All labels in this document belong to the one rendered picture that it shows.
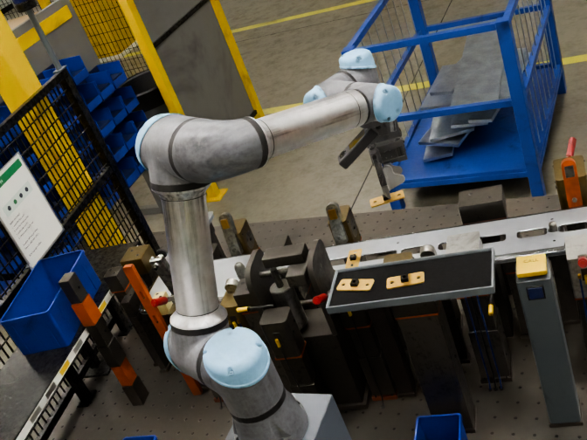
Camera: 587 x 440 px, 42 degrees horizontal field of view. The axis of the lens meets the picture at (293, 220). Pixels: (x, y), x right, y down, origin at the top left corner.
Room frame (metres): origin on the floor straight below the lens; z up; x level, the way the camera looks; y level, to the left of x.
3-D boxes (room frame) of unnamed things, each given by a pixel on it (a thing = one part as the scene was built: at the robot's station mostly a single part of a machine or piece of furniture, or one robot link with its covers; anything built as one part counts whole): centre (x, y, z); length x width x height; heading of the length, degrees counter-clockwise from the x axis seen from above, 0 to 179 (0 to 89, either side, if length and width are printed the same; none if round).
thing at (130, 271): (1.86, 0.47, 0.95); 0.03 x 0.01 x 0.50; 66
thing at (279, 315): (1.54, 0.14, 0.89); 0.09 x 0.08 x 0.38; 156
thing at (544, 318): (1.27, -0.43, 0.92); 0.08 x 0.08 x 0.44; 66
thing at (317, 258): (1.63, 0.06, 0.95); 0.18 x 0.13 x 0.49; 66
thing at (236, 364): (1.17, 0.20, 1.27); 0.13 x 0.12 x 0.14; 32
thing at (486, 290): (1.38, -0.19, 1.16); 0.37 x 0.14 x 0.02; 66
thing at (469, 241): (1.48, -0.34, 0.90); 0.13 x 0.08 x 0.41; 156
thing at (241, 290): (1.67, 0.18, 0.91); 0.07 x 0.05 x 0.42; 156
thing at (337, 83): (1.54, -0.18, 1.56); 0.11 x 0.11 x 0.08; 32
